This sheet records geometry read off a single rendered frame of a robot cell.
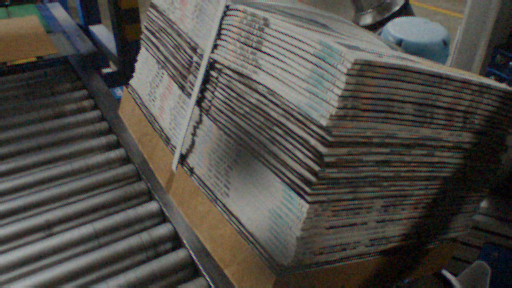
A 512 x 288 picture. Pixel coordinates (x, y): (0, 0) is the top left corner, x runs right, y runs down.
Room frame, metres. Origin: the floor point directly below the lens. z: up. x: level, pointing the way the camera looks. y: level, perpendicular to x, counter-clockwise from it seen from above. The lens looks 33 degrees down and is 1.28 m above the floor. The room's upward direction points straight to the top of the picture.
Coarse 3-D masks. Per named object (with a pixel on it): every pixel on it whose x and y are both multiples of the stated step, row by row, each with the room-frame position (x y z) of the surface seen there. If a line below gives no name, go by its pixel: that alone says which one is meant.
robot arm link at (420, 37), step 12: (396, 24) 0.76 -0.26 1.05; (408, 24) 0.76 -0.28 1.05; (420, 24) 0.76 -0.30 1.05; (432, 24) 0.76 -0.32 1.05; (384, 36) 0.74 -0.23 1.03; (396, 36) 0.72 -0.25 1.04; (408, 36) 0.71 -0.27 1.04; (420, 36) 0.71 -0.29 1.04; (432, 36) 0.71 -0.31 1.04; (444, 36) 0.71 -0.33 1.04; (408, 48) 0.69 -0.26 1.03; (420, 48) 0.69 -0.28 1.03; (432, 48) 0.69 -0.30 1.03; (444, 48) 0.69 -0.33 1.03; (432, 60) 0.68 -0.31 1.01; (444, 60) 0.70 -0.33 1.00
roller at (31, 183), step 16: (80, 160) 0.69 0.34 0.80; (96, 160) 0.69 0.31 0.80; (112, 160) 0.70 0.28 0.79; (128, 160) 0.71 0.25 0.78; (32, 176) 0.64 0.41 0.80; (48, 176) 0.64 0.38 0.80; (64, 176) 0.65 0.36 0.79; (80, 176) 0.66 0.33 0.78; (0, 192) 0.60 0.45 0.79; (16, 192) 0.60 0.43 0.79; (32, 192) 0.61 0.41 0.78
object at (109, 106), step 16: (80, 64) 1.18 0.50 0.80; (80, 80) 1.09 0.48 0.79; (96, 80) 1.07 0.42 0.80; (96, 96) 0.97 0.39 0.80; (112, 96) 0.97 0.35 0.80; (112, 112) 0.89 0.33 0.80; (112, 128) 0.81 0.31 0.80; (128, 144) 0.75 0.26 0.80; (144, 160) 0.69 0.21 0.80; (144, 176) 0.64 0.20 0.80; (160, 192) 0.59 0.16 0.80; (176, 208) 0.55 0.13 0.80; (176, 224) 0.51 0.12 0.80; (192, 240) 0.47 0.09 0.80; (192, 256) 0.44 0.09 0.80; (208, 256) 0.44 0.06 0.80; (208, 272) 0.41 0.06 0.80; (224, 272) 0.41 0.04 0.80
